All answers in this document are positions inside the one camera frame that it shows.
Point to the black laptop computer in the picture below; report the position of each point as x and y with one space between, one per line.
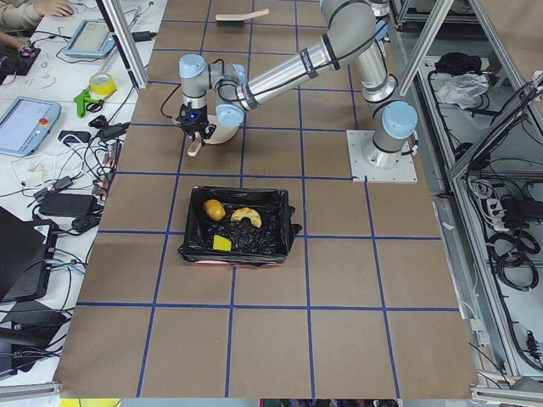
26 246

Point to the aluminium frame post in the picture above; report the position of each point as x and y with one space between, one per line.
114 18

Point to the white crumpled cloth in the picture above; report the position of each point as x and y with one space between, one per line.
463 90

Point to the yellow wedge sponge piece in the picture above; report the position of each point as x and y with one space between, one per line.
221 243

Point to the square robot base plate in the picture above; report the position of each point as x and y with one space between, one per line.
367 163

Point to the blue teach pendant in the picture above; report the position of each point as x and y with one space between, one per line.
91 40
26 123

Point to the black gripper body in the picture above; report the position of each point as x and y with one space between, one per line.
201 114

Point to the black bag lined trash bin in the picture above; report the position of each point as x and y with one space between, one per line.
268 245

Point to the blue teach pendant far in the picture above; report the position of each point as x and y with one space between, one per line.
91 40

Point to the beige plastic dustpan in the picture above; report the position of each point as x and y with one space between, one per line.
220 135

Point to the pale green curved pastry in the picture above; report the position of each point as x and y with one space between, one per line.
247 213

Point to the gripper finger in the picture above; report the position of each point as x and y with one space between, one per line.
189 134
206 132

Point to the black power adapter large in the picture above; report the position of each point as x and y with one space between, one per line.
68 205

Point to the blue teach pendant near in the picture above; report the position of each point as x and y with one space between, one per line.
26 123

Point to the black power adapter brick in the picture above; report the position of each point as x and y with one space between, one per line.
143 36

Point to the beige hand brush black bristles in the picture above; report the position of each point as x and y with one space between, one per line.
238 20

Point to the yellow tape roll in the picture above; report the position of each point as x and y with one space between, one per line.
102 84

